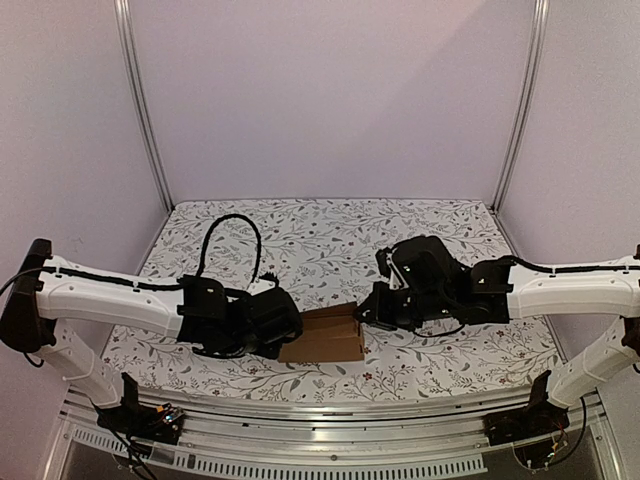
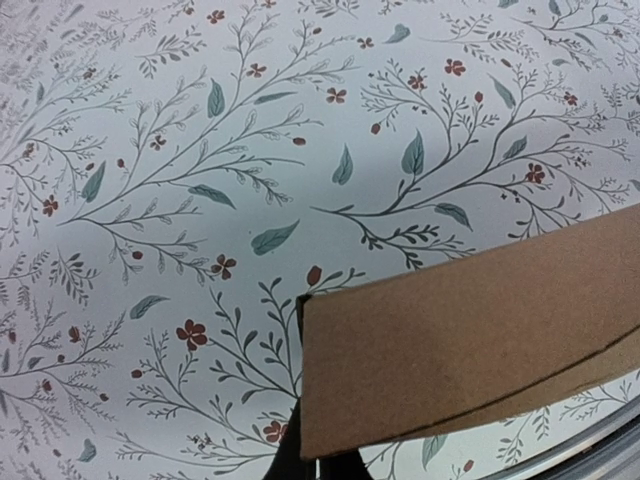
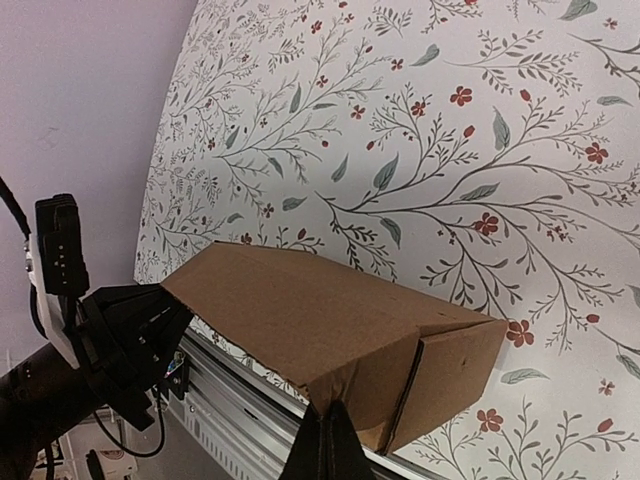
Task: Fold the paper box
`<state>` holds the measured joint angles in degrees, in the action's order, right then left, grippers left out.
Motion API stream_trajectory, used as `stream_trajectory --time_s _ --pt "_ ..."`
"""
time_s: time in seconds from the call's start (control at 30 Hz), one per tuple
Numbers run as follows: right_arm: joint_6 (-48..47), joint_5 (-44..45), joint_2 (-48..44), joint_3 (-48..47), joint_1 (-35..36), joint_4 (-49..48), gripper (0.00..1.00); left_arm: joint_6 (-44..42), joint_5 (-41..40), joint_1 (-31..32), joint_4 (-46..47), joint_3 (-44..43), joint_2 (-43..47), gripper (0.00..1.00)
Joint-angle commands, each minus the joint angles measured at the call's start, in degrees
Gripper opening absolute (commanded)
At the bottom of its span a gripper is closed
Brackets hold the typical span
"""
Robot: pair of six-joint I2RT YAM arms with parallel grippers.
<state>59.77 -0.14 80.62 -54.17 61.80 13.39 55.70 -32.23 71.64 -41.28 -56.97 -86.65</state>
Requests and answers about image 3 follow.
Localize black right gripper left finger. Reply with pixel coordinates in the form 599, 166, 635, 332
283, 405, 325, 480

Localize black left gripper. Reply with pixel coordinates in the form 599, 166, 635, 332
1, 284, 193, 479

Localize aluminium front rail frame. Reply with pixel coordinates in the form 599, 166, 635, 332
149, 334, 431, 480

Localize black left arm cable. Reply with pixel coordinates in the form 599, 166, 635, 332
0, 174, 34, 236

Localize floral patterned table mat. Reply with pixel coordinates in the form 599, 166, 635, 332
135, 1, 639, 479

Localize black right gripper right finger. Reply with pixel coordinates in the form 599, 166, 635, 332
324, 401, 375, 480

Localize brown cardboard box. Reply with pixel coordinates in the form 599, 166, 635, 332
163, 242, 507, 454

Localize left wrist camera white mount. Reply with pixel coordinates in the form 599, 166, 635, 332
22, 193, 91, 371

